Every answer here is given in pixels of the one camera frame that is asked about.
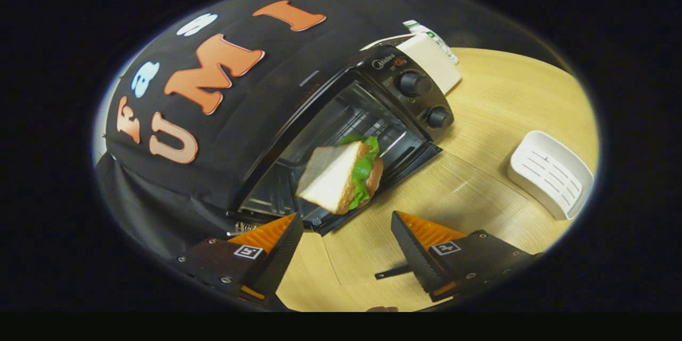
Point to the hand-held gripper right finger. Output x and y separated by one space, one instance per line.
413 256

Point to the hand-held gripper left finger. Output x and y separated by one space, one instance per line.
279 261

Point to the lettuce sandwich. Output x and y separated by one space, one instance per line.
330 176

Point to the black toaster oven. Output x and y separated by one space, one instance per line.
386 77

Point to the small white drink bottle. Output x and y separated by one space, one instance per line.
413 25

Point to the white plastic tray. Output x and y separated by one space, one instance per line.
549 173

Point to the white pop-up toaster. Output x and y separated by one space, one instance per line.
431 61

